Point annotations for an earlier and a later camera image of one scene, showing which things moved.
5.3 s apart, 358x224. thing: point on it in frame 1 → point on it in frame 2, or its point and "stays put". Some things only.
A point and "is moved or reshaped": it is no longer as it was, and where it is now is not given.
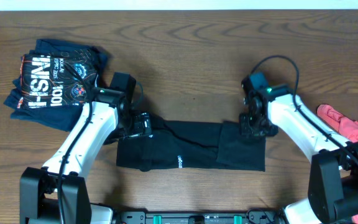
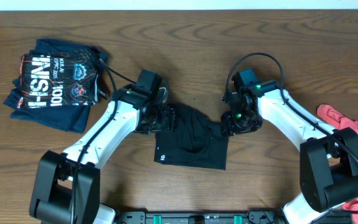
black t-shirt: [192, 144] is moved or reshaped
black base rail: [253, 216] stays put
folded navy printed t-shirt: [56, 78] stays put
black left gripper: [139, 130] → [168, 123]
